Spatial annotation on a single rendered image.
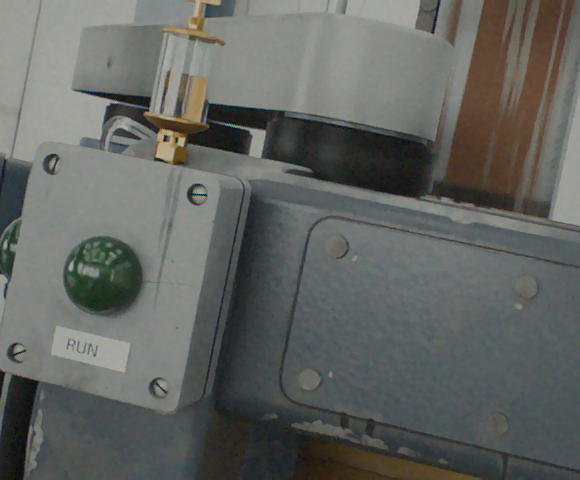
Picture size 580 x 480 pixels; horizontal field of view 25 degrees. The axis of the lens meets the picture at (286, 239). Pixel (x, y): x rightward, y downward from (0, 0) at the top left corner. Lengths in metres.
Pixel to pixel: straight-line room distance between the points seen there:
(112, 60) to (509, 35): 0.30
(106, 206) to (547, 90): 0.57
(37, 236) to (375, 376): 0.14
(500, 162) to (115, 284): 0.57
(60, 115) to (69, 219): 5.70
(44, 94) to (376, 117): 5.62
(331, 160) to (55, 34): 5.63
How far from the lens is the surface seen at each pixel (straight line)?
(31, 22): 6.30
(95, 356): 0.49
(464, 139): 1.00
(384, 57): 0.63
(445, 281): 0.51
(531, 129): 1.00
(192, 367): 0.49
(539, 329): 0.50
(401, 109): 0.64
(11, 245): 0.51
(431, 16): 1.07
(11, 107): 6.29
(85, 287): 0.47
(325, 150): 0.63
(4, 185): 0.99
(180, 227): 0.48
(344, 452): 0.77
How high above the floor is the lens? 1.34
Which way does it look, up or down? 3 degrees down
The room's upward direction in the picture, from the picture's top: 11 degrees clockwise
